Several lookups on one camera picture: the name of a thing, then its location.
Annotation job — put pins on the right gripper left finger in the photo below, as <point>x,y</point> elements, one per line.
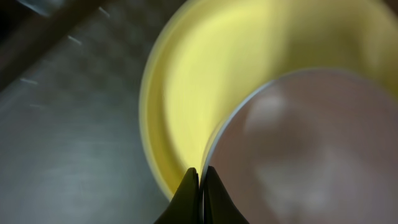
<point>184,206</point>

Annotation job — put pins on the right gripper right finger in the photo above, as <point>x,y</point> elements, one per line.
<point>218,206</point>

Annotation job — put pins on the pink bowl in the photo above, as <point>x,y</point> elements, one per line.
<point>315,146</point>

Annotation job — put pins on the yellow plate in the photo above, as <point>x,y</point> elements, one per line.
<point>214,53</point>

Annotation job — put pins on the brown plastic serving tray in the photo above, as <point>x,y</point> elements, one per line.
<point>71,150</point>

